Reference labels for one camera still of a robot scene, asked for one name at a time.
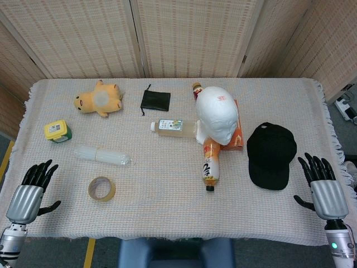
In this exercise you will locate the black baseball cap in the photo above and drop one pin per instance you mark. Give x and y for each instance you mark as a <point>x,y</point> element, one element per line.
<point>272,155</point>

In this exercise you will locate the clear tea bottle white cap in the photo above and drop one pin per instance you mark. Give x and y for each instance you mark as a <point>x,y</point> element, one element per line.
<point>174,129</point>

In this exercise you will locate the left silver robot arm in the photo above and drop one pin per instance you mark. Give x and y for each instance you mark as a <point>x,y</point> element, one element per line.
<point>10,241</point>

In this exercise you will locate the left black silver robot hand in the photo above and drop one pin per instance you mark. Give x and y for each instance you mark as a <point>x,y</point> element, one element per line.
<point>26,198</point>

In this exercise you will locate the white power strip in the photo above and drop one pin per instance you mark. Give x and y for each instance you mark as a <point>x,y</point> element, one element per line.
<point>346,107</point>

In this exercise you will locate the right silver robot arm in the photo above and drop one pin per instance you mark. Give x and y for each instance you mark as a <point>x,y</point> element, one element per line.
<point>340,243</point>

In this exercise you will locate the orange cardboard box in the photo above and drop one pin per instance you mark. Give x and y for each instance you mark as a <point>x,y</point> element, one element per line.
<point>237,131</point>

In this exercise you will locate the yellow packing tape roll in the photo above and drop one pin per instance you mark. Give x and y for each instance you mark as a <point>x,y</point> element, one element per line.
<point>102,189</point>

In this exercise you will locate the bundle of clear glue sticks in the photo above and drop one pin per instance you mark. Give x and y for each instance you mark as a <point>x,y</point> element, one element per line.
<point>101,156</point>

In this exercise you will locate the orange juice bottle black cap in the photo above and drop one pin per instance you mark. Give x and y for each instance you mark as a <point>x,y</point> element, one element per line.
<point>211,164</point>

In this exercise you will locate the red can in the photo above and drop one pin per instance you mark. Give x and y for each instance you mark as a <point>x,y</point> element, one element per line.
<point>197,89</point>

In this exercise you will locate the green jar yellow lid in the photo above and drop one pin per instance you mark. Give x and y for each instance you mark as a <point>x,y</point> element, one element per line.
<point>57,131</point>

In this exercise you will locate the white woven tablecloth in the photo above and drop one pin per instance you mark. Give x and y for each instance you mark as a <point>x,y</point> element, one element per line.
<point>167,181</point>

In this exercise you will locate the beige woven folding screen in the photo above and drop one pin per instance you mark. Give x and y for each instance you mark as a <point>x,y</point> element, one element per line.
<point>178,36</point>

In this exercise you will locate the yellow plush toy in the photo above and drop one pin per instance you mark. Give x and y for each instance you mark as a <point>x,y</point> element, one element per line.
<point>100,100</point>

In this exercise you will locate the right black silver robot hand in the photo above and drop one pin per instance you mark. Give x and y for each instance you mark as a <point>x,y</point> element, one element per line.
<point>329,199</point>

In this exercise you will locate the white foam mannequin head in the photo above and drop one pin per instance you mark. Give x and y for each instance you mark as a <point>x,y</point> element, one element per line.
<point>219,114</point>

